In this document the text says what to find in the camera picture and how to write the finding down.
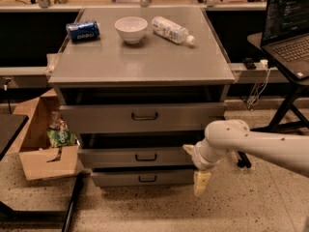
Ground white cables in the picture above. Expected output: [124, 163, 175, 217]
[245, 59, 272, 110]

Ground grey drawer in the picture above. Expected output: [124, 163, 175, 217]
[60, 102, 226, 133]
[77, 147, 192, 168]
[91, 169, 193, 187]

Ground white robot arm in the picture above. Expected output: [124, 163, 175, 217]
[183, 120, 309, 196]

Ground green snack bag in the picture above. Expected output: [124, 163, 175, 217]
[47, 130, 75, 148]

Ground white bowl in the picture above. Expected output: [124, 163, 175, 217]
[114, 16, 148, 44]

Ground grey drawer cabinet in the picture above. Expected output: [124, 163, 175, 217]
[49, 7, 234, 174]

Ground cardboard box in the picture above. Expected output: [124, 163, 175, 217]
[8, 89, 82, 181]

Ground black power adapter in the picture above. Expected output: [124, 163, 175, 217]
[242, 58, 256, 70]

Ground black laptop stand table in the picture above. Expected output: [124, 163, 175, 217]
[238, 33, 309, 168]

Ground black laptop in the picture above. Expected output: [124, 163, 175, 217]
[261, 0, 309, 79]

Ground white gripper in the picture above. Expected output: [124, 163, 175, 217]
[191, 139, 226, 196]

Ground grey bottom drawer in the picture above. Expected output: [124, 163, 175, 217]
[91, 169, 193, 187]

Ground clear plastic bottle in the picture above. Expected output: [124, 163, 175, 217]
[152, 16, 195, 45]

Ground blue pepsi can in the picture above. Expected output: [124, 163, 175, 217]
[66, 20, 99, 42]

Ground grey top drawer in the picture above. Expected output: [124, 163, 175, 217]
[60, 102, 226, 133]

